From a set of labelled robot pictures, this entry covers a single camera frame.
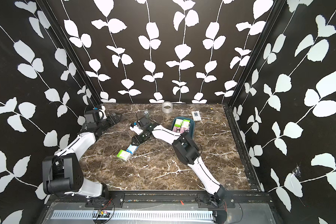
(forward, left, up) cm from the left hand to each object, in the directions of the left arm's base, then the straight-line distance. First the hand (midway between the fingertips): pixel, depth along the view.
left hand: (117, 114), depth 89 cm
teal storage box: (+1, -51, -16) cm, 54 cm away
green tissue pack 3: (-21, -3, -16) cm, 27 cm away
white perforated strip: (-53, -14, -18) cm, 58 cm away
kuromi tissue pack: (-5, -45, -13) cm, 48 cm away
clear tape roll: (+23, -32, -18) cm, 44 cm away
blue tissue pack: (-16, -8, -17) cm, 25 cm away
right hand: (-11, -9, -14) cm, 20 cm away
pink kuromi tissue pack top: (-4, -39, -14) cm, 41 cm away
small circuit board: (-51, +3, -18) cm, 55 cm away
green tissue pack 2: (+1, -46, -13) cm, 47 cm away
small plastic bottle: (+12, -16, -13) cm, 24 cm away
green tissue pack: (+1, -40, -13) cm, 43 cm away
